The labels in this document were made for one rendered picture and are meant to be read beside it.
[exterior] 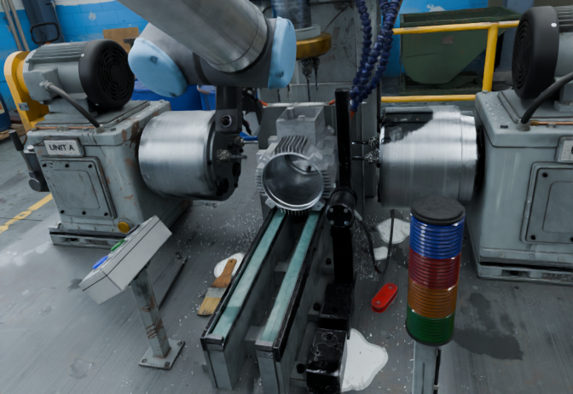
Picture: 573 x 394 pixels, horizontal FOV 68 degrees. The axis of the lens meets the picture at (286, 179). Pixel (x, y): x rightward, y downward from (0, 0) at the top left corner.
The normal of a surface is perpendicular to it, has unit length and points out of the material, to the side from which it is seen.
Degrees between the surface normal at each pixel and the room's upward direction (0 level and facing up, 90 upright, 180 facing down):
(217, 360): 90
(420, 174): 80
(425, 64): 88
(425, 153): 62
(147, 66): 119
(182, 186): 107
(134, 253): 57
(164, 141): 51
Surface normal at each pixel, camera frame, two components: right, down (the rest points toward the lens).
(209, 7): 0.77, 0.55
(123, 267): 0.76, -0.46
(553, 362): -0.10, -0.89
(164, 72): -0.36, 0.81
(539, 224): -0.25, 0.45
